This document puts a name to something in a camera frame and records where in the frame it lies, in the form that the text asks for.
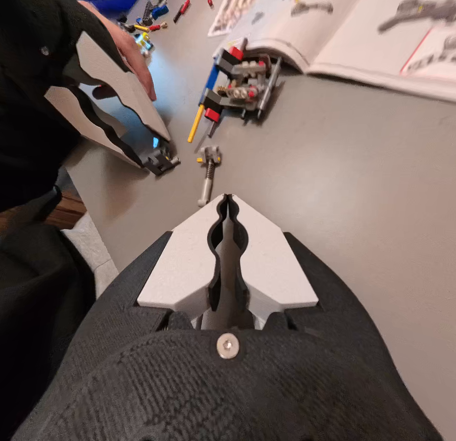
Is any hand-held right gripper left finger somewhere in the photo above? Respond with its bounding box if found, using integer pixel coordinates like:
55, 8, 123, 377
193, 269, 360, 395
137, 194, 228, 329

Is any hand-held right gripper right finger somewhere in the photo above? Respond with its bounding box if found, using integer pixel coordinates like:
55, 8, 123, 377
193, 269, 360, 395
228, 194, 318, 330

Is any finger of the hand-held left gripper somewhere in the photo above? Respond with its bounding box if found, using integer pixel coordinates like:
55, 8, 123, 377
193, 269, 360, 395
44, 86, 146, 169
76, 32, 171, 142

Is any grey lego shock absorber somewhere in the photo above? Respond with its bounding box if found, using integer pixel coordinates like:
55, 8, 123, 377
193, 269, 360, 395
196, 145, 222, 208

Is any dark grey lego arm assembly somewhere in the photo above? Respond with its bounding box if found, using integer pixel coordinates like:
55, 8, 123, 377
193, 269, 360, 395
141, 142, 181, 176

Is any pile of loose lego pieces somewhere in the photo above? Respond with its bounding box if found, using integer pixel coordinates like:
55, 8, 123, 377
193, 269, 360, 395
119, 0, 170, 57

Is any lego chassis with blue beam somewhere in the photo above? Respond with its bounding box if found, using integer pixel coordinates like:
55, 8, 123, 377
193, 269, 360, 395
188, 38, 285, 144

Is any lego sticker sheet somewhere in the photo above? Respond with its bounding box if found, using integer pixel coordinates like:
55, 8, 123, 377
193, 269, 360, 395
208, 0, 266, 38

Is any open lego instruction booklet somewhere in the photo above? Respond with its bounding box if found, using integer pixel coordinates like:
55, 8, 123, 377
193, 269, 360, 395
246, 0, 456, 103

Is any person's left hand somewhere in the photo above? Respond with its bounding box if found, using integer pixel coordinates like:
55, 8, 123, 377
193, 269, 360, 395
76, 1, 157, 102

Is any person's black clothing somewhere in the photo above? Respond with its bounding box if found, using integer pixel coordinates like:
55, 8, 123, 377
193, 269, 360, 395
0, 190, 98, 441

